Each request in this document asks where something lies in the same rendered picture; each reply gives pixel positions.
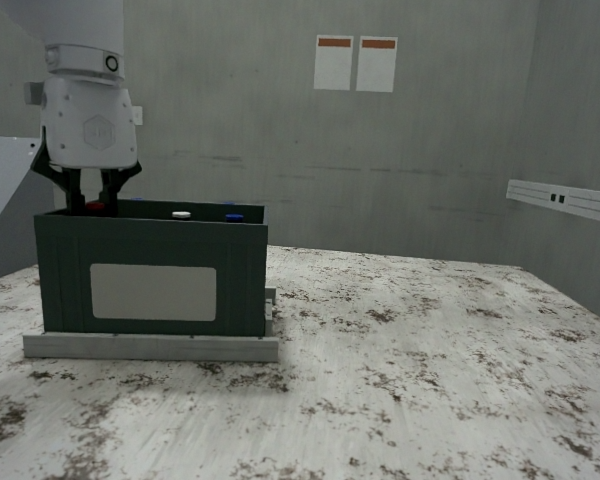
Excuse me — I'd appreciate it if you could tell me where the red labeled bottle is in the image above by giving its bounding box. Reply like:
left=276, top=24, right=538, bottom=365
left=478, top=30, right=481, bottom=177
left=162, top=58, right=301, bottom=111
left=85, top=203, right=107, bottom=217

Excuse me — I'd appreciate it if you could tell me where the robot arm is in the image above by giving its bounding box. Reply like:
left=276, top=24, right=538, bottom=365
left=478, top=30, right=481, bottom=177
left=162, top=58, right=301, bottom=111
left=0, top=0, right=125, bottom=106

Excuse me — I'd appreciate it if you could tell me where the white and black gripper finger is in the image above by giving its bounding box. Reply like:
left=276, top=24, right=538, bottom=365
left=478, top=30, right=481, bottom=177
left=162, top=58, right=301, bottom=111
left=99, top=160, right=142, bottom=218
left=30, top=139, right=86, bottom=216

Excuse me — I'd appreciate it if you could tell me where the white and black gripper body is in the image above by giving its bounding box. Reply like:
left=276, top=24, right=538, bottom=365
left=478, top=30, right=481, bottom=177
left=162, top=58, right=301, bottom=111
left=40, top=75, right=137, bottom=169

